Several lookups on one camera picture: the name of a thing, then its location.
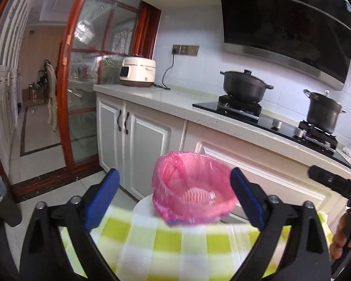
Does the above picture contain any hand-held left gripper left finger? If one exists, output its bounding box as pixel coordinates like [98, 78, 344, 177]
[19, 168, 120, 281]

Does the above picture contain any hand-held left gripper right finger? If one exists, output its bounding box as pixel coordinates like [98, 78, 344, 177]
[230, 167, 332, 281]

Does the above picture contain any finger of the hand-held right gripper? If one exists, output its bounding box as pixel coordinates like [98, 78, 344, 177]
[308, 165, 351, 208]

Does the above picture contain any trash bin with pink bag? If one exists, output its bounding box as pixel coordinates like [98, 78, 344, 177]
[151, 151, 239, 226]

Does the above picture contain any person's right hand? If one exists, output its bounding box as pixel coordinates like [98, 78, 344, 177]
[330, 211, 351, 260]

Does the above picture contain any white round stool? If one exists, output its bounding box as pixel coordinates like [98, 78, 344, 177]
[132, 195, 167, 221]

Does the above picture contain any steel stock pot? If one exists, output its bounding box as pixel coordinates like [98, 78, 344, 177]
[303, 89, 347, 133]

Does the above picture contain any white kitchen cabinet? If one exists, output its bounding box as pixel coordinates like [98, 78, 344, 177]
[93, 83, 351, 240]

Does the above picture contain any black gas stove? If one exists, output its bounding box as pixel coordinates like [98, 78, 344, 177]
[192, 94, 351, 170]

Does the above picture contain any green white checkered tablecloth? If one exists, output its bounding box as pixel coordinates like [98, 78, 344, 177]
[60, 205, 331, 281]

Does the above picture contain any black bin with bag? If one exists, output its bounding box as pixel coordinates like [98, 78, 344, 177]
[0, 177, 22, 228]

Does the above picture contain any black cooking pot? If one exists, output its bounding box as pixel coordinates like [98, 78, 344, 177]
[220, 70, 274, 104]

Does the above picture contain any white chair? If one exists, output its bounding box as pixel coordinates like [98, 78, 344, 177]
[42, 60, 59, 132]

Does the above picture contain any green patterned bag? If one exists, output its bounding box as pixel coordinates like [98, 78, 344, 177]
[98, 54, 125, 85]

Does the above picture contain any beige rice cooker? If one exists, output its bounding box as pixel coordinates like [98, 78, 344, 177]
[119, 55, 156, 88]

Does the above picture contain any white wardrobe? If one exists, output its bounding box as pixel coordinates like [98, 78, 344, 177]
[0, 0, 30, 179]

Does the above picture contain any wooden framed glass door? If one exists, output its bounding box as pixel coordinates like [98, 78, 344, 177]
[57, 0, 161, 176]

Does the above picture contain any black range hood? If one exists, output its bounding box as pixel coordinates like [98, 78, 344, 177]
[218, 0, 351, 91]

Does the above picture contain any black power cable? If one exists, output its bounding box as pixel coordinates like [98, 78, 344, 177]
[154, 51, 176, 90]

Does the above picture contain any wall socket panel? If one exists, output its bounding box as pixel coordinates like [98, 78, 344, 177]
[172, 44, 200, 57]

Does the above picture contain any wooden door frame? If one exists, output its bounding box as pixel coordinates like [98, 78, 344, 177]
[0, 0, 28, 202]

